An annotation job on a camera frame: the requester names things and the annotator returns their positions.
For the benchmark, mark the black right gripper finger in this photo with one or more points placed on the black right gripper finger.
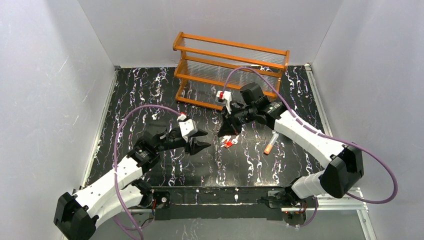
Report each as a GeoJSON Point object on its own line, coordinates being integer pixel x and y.
{"type": "Point", "coordinates": [237, 126]}
{"type": "Point", "coordinates": [225, 127]}

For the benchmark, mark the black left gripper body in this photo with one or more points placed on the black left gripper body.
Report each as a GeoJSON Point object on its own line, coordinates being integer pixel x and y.
{"type": "Point", "coordinates": [187, 142]}

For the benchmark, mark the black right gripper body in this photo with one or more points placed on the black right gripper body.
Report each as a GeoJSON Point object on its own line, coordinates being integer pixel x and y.
{"type": "Point", "coordinates": [232, 120]}

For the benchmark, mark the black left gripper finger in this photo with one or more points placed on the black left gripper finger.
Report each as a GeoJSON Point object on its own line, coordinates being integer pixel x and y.
{"type": "Point", "coordinates": [200, 133]}
{"type": "Point", "coordinates": [197, 146]}

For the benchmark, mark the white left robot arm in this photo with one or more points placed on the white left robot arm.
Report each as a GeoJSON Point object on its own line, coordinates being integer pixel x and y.
{"type": "Point", "coordinates": [78, 215]}

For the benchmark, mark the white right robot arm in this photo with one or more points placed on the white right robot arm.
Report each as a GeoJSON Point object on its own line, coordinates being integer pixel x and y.
{"type": "Point", "coordinates": [342, 163]}

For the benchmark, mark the orange capped tube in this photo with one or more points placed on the orange capped tube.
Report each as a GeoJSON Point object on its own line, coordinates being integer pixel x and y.
{"type": "Point", "coordinates": [270, 144]}

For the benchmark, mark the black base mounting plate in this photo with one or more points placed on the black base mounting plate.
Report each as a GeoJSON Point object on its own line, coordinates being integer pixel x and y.
{"type": "Point", "coordinates": [246, 202]}

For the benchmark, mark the orange wooden rack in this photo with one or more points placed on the orange wooden rack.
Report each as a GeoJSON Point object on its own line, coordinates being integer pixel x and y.
{"type": "Point", "coordinates": [226, 65]}

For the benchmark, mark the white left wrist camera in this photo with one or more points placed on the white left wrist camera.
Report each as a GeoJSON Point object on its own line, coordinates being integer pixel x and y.
{"type": "Point", "coordinates": [187, 126]}

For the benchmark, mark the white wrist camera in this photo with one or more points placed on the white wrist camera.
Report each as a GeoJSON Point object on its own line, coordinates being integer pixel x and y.
{"type": "Point", "coordinates": [225, 98]}
{"type": "Point", "coordinates": [187, 126]}

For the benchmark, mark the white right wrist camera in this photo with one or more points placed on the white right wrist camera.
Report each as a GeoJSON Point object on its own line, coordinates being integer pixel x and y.
{"type": "Point", "coordinates": [225, 98]}

